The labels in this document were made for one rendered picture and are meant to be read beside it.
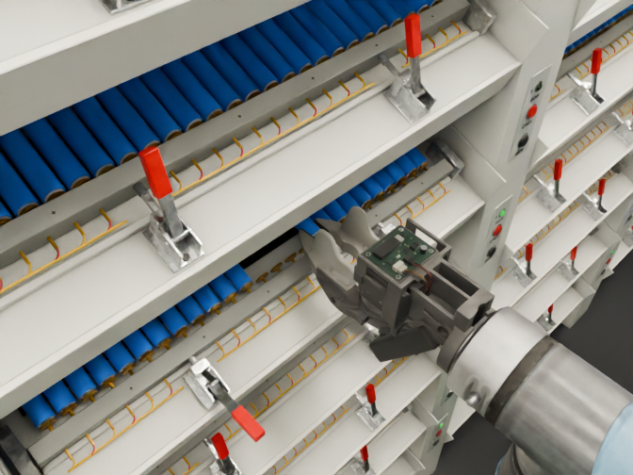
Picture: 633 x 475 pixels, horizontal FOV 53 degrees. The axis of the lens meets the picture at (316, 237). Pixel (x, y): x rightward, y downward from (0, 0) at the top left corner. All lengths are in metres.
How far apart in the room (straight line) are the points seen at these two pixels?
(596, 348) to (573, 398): 1.44
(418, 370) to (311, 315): 0.47
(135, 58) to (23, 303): 0.19
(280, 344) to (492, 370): 0.23
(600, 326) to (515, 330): 1.48
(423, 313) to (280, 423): 0.32
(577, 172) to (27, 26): 1.04
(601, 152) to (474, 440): 0.79
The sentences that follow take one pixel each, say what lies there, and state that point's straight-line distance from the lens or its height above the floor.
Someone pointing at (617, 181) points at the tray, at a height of 0.56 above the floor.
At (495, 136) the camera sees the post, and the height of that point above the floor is 1.04.
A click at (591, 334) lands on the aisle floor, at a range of 2.00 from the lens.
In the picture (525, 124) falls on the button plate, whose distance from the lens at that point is 0.82.
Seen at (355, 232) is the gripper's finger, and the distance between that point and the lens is 0.66.
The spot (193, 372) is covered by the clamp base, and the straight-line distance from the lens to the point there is 0.63.
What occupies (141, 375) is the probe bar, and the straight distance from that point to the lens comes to 0.62.
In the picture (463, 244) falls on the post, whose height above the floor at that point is 0.85.
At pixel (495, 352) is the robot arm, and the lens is 0.54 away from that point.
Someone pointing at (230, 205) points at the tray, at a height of 1.16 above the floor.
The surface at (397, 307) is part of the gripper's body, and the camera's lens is 0.57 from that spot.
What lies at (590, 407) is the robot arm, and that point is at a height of 1.07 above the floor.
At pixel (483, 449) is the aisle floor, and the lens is 1.72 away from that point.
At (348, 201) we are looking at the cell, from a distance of 0.75.
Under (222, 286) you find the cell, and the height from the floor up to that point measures 1.00.
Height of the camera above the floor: 1.50
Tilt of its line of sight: 46 degrees down
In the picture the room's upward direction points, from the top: straight up
